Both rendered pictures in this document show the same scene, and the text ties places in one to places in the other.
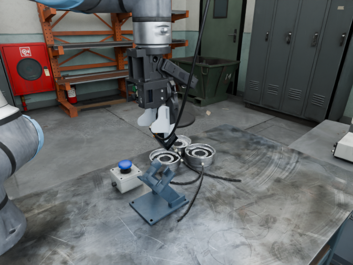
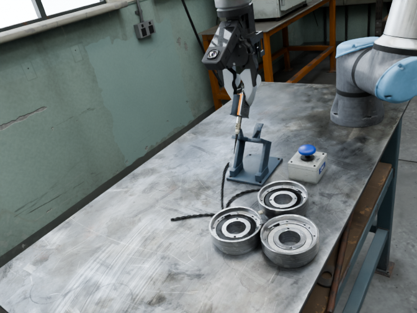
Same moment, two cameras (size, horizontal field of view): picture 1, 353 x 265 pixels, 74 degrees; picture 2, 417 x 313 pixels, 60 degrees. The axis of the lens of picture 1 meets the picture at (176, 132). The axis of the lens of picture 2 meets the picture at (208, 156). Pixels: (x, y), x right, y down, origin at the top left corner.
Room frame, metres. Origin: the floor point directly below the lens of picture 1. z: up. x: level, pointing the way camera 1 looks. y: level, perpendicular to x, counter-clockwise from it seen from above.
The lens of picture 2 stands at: (1.26, -0.21, 1.30)
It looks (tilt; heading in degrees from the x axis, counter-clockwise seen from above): 29 degrees down; 170
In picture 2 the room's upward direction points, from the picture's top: 12 degrees counter-clockwise
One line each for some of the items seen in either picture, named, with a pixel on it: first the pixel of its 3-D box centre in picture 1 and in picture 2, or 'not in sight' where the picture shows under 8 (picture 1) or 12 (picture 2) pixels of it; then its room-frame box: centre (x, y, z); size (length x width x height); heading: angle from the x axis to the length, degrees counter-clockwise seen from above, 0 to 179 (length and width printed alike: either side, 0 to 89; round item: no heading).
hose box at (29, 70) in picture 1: (43, 77); not in sight; (3.69, 2.07, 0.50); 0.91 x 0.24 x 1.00; 128
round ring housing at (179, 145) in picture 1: (177, 145); (290, 241); (0.79, 0.00, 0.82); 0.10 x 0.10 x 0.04
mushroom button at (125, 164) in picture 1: (125, 169); (307, 156); (0.59, 0.15, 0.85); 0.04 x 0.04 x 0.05
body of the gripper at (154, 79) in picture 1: (151, 77); (239, 36); (0.50, 0.05, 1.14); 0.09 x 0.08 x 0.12; 131
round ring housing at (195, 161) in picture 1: (199, 155); (236, 230); (0.72, -0.08, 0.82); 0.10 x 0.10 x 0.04
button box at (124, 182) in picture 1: (124, 176); (308, 164); (0.58, 0.15, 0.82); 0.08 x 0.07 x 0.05; 128
